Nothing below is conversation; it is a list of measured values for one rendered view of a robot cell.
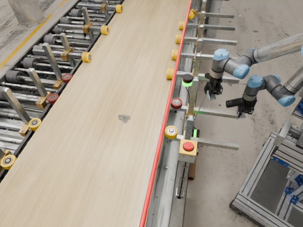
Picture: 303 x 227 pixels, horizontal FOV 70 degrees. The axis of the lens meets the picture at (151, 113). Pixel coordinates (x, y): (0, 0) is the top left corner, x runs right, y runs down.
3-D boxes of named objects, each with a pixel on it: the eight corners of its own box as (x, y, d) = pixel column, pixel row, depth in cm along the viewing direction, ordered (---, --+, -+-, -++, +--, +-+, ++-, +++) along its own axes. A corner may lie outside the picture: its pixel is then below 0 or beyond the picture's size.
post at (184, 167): (184, 190, 131) (192, 151, 97) (183, 198, 128) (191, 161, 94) (176, 189, 132) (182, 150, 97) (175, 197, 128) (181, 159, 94)
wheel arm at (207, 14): (233, 17, 223) (234, 14, 220) (233, 18, 221) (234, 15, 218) (197, 14, 228) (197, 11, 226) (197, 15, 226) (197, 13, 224)
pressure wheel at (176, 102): (181, 108, 161) (183, 97, 152) (180, 116, 156) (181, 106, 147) (171, 107, 162) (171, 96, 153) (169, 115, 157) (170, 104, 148)
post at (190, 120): (186, 159, 153) (194, 115, 116) (185, 163, 150) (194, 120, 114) (181, 158, 153) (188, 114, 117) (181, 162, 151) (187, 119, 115)
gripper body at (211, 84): (208, 97, 130) (212, 81, 121) (204, 87, 135) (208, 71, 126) (221, 95, 130) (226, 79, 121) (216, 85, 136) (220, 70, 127)
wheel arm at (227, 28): (234, 29, 207) (235, 25, 204) (234, 31, 205) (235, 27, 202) (181, 25, 215) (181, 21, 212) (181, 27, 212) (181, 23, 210)
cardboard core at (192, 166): (197, 149, 220) (195, 177, 201) (196, 153, 226) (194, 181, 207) (189, 148, 221) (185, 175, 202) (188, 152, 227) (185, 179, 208)
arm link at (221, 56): (225, 58, 109) (211, 51, 113) (220, 75, 117) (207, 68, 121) (234, 52, 112) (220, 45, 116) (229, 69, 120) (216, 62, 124)
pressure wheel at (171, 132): (171, 133, 147) (172, 122, 138) (179, 141, 142) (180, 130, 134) (162, 139, 144) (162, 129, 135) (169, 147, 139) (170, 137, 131)
